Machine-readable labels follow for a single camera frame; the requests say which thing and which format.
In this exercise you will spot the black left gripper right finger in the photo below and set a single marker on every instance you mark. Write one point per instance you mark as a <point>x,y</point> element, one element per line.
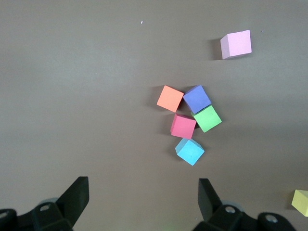
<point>211,207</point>

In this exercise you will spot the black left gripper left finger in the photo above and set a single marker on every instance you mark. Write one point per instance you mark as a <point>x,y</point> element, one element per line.
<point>72,207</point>

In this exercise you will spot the red foam cube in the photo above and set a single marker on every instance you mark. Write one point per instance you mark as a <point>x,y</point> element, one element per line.
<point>183,126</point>

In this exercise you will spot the orange foam cube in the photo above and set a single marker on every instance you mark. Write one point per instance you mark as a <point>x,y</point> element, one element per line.
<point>169,99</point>

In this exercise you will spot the pink foam cube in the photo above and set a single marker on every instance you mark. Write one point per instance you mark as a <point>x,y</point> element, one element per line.
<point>238,44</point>

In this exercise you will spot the cyan foam cube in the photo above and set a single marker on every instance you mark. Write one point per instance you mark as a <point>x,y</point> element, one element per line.
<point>190,152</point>

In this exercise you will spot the green foam cube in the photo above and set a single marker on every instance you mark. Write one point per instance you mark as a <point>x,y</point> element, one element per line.
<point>207,119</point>

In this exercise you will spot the yellow foam cube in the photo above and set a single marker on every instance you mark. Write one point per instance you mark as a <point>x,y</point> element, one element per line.
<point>300,203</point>

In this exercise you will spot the purple foam cube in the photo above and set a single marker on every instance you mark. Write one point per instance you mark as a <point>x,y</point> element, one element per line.
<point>197,99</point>

